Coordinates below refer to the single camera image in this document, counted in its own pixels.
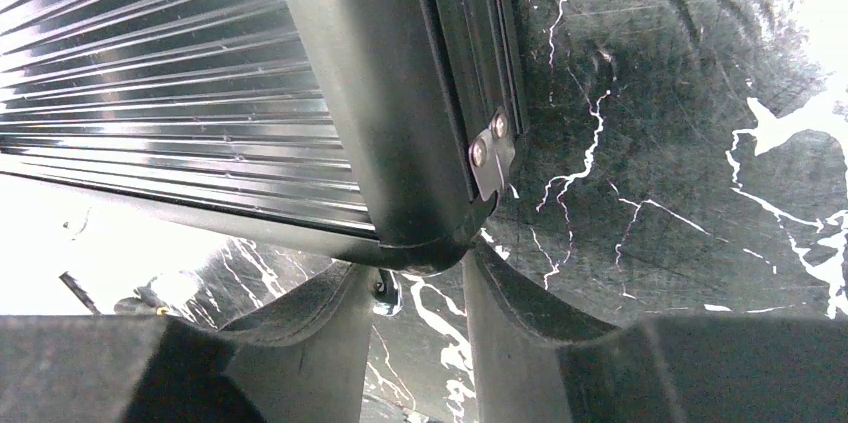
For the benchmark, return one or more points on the black poker chip case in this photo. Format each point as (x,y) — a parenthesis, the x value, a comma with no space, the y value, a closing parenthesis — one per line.
(378,132)

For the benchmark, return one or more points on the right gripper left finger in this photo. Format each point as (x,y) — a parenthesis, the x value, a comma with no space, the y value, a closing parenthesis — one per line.
(300,358)

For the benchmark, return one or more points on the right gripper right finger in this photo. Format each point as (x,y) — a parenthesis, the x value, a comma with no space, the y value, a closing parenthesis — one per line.
(536,358)

